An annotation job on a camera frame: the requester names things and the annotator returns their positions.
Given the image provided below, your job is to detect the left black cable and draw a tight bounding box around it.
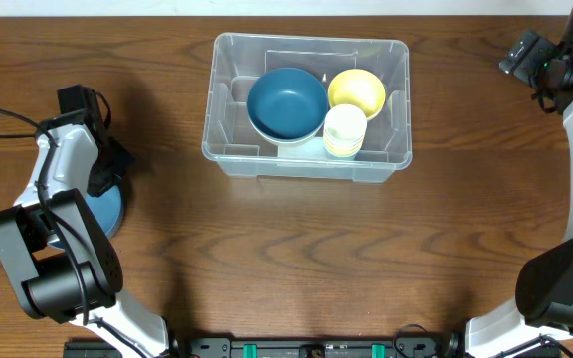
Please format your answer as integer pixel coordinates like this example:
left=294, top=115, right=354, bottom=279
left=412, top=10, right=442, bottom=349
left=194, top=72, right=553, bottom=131
left=0, top=91, right=148, bottom=358

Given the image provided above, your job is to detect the light blue cup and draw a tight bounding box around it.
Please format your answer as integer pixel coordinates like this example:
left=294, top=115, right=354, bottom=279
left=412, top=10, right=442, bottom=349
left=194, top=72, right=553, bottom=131
left=325, top=150, right=359, bottom=161

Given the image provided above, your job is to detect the cream cup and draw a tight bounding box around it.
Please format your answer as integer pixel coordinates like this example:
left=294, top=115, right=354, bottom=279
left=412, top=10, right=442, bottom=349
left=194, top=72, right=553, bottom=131
left=324, top=104, right=368, bottom=141

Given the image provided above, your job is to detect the dark blue bowl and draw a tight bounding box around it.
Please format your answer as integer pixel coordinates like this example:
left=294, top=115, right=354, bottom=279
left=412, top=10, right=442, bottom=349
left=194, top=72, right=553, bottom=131
left=47, top=182, right=126, bottom=250
left=246, top=68, right=329, bottom=139

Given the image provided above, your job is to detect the yellow small bowl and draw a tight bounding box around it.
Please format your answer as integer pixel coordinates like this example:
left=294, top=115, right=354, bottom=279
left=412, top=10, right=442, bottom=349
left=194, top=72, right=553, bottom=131
left=327, top=69, right=387, bottom=120

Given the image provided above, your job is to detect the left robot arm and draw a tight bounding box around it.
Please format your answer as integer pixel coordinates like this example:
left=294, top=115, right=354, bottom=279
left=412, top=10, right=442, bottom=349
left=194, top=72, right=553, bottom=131
left=0, top=85, right=178, bottom=357

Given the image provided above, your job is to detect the clear plastic storage container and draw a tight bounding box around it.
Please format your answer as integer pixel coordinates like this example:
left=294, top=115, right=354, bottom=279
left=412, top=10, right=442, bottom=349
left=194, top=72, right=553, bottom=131
left=202, top=33, right=413, bottom=183

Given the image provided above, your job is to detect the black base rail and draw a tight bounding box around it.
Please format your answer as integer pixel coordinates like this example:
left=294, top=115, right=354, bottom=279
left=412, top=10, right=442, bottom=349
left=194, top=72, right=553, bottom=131
left=62, top=335, right=564, bottom=358

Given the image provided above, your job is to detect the cream large bowl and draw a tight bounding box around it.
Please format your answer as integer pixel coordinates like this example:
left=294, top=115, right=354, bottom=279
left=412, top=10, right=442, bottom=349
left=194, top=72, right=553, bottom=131
left=251, top=122, right=323, bottom=147

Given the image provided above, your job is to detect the yellow cup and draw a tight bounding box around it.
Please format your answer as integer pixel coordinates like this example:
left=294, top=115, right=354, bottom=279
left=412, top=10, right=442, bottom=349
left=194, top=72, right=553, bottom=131
left=324, top=140, right=363, bottom=154

